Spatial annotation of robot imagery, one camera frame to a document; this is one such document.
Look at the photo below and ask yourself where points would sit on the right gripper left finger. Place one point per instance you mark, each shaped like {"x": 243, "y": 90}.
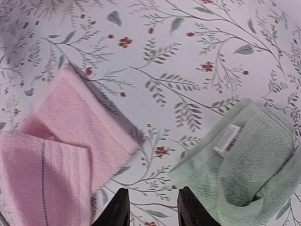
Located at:
{"x": 117, "y": 212}

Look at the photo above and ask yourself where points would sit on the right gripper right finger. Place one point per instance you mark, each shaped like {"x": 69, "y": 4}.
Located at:
{"x": 191, "y": 212}

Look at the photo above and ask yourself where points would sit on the pink towel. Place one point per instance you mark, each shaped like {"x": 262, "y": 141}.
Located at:
{"x": 66, "y": 149}

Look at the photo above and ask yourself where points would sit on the light green towel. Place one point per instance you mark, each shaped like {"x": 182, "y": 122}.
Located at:
{"x": 245, "y": 168}

